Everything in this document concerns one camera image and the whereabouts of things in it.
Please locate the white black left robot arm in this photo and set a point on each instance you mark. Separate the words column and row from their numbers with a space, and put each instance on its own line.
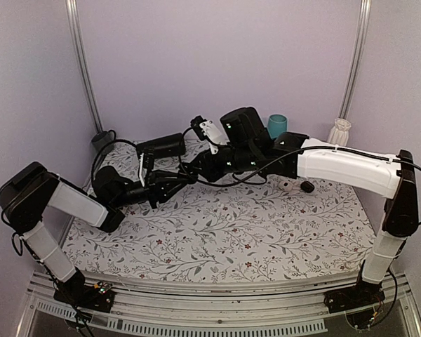
column 26, row 197

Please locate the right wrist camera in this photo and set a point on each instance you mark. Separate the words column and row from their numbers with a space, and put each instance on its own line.
column 207, row 131

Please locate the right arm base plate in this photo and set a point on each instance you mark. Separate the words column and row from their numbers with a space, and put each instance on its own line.
column 352, row 297

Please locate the teal tall vase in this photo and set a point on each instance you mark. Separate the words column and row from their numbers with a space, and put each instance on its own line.
column 276, row 125

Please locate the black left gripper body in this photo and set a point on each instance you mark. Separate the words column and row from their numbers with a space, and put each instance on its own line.
column 152, row 192

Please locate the left aluminium frame post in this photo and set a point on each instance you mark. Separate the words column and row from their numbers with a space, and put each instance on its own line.
column 75, row 30

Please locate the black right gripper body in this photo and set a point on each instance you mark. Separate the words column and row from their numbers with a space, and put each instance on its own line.
column 212, row 174

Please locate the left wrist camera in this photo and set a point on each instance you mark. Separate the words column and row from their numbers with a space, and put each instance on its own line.
column 146, row 165

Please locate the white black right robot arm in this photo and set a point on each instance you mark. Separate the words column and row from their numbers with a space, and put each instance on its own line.
column 243, row 145

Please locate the small black closed earbud case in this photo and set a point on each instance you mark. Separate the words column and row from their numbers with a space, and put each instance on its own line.
column 307, row 187

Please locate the aluminium frame post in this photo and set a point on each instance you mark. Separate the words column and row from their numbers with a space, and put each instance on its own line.
column 75, row 30
column 359, row 45

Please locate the white ribbed vase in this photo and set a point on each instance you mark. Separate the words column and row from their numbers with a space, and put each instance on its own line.
column 339, row 134

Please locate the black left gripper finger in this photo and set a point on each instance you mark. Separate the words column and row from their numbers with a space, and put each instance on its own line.
column 169, row 187
column 169, row 175

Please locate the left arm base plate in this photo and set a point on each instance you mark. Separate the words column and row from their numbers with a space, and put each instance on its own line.
column 79, row 295

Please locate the white open earbud case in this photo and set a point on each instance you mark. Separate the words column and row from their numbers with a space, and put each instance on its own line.
column 286, row 186

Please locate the right aluminium frame post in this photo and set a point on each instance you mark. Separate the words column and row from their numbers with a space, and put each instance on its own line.
column 359, row 45

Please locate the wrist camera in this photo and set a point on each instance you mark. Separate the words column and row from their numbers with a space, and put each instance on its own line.
column 207, row 131
column 146, row 165

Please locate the black cylinder speaker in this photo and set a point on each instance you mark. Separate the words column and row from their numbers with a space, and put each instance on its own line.
column 163, row 147

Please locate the aluminium front rail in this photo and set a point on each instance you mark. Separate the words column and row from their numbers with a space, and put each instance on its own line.
column 161, row 308

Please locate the grey cup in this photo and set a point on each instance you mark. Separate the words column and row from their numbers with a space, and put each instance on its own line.
column 101, row 139

